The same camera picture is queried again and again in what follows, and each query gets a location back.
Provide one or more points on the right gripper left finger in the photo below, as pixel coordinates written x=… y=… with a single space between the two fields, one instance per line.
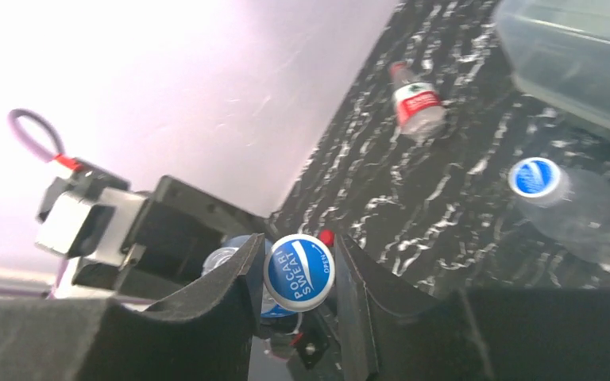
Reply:
x=196 y=333

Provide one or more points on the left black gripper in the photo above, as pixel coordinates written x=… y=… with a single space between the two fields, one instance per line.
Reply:
x=165 y=245

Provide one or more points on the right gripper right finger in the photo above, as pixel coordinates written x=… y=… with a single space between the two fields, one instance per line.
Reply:
x=389 y=330

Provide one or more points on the blue label plastic bottle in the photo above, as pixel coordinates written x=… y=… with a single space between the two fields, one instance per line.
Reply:
x=245 y=256

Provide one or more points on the blue white bottle cap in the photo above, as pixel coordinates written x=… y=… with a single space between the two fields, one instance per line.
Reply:
x=539 y=181
x=299 y=272

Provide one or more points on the red bottle cap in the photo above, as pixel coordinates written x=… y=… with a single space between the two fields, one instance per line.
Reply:
x=327 y=237

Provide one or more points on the red label plastic bottle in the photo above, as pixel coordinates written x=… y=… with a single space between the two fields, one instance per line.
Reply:
x=420 y=114

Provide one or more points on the clear plastic bottle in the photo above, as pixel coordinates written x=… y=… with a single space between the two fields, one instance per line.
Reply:
x=581 y=221

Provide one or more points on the translucent plastic storage box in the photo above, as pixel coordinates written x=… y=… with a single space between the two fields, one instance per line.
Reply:
x=559 y=52

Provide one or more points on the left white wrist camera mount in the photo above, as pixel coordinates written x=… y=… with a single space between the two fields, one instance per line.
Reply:
x=87 y=212

